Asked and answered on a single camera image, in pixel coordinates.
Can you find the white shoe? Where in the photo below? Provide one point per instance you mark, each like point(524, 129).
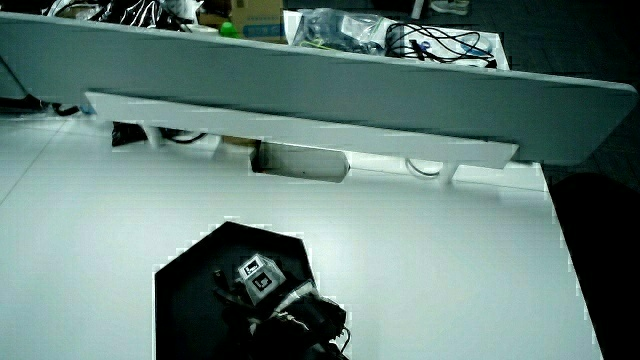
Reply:
point(450, 6)

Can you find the white tray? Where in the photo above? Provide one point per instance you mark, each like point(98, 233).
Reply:
point(492, 47)

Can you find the black shiny plastic bag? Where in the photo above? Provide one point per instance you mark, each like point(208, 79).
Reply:
point(135, 12)

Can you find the clear plastic bag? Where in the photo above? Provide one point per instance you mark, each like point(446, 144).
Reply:
point(340, 30)

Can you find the white shelf rail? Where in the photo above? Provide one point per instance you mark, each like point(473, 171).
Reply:
point(300, 131)

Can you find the black hexagonal plate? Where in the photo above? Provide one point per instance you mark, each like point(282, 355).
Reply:
point(190, 300)

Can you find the white power box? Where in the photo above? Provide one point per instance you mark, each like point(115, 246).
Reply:
point(305, 162)

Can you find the cardboard box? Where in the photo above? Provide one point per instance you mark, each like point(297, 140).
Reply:
point(257, 17)

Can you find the grey partition panel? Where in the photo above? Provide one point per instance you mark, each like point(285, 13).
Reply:
point(310, 90)

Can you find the person's right hand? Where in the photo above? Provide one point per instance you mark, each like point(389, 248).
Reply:
point(261, 282)

